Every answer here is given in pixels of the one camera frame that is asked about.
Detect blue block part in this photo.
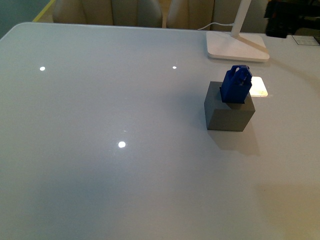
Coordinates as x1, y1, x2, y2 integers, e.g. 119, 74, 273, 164
220, 65, 253, 104

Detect beige chair right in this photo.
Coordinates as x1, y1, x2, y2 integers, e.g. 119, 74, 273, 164
166, 0, 268, 33

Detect white desk lamp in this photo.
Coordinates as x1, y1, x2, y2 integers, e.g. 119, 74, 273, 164
206, 0, 270, 63

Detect black robot equipment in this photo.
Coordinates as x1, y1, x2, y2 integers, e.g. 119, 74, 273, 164
264, 0, 320, 39

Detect beige chair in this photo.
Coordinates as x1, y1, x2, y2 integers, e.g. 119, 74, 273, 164
166, 0, 268, 33
52, 0, 163, 28

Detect beige chair left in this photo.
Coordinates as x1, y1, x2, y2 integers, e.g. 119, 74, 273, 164
52, 0, 163, 28

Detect label sticker on table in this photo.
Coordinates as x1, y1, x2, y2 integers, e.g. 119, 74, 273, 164
292, 35, 320, 46

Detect white lamp cable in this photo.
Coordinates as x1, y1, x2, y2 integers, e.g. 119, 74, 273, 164
196, 22, 234, 32

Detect gray cube base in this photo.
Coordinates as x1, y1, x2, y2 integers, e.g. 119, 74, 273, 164
204, 81, 256, 132

